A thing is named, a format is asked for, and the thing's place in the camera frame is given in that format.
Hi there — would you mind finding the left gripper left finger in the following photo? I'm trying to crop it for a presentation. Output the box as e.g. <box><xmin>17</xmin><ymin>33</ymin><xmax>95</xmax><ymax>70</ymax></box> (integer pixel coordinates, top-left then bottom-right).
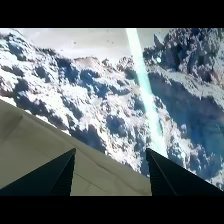
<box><xmin>0</xmin><ymin>147</ymin><xmax>77</xmax><ymax>197</ymax></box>

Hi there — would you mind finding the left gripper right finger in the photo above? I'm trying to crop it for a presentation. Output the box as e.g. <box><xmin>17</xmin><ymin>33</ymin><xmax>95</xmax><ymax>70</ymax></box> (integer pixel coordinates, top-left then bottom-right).
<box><xmin>145</xmin><ymin>147</ymin><xmax>224</xmax><ymax>197</ymax></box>

